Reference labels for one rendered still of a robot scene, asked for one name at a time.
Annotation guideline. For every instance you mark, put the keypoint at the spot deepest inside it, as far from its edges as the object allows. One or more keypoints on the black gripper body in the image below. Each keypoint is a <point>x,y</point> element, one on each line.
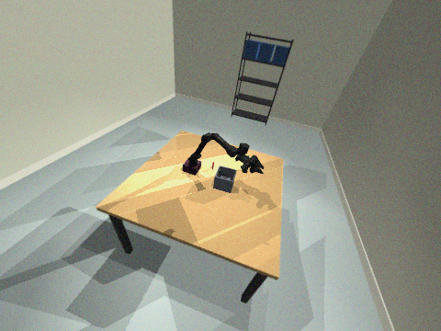
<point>249,160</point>

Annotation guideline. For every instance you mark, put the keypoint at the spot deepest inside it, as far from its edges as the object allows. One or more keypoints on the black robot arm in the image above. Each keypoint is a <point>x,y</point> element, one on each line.
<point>232,151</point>

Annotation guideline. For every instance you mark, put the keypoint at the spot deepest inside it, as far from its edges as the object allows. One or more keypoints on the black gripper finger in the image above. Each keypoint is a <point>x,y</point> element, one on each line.
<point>258,170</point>
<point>257,163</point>

